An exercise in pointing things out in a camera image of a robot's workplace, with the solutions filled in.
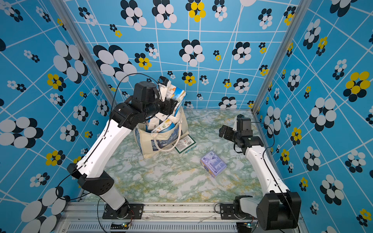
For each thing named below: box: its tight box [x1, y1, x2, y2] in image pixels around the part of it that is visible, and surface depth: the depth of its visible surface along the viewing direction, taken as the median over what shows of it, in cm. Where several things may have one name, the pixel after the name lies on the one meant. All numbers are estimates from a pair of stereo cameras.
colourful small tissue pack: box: [166, 84, 187, 117], surface depth 65 cm
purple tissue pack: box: [200, 151, 227, 179], surface depth 86 cm
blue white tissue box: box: [151, 117, 177, 134], surface depth 84 cm
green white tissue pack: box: [174, 134, 197, 157], surface depth 95 cm
